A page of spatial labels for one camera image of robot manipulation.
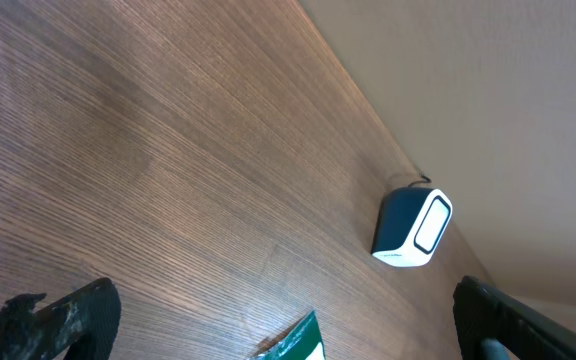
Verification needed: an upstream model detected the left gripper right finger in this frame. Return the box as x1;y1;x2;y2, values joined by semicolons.
453;276;576;360

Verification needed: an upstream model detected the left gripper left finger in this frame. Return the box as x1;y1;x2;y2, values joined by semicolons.
0;278;121;360

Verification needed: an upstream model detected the green 3M package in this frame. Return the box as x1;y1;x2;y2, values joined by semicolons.
250;311;326;360

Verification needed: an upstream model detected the white barcode scanner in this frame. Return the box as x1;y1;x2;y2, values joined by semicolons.
371;187;453;268

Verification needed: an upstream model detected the black scanner cable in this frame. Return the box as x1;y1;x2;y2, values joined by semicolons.
405;173;433;189

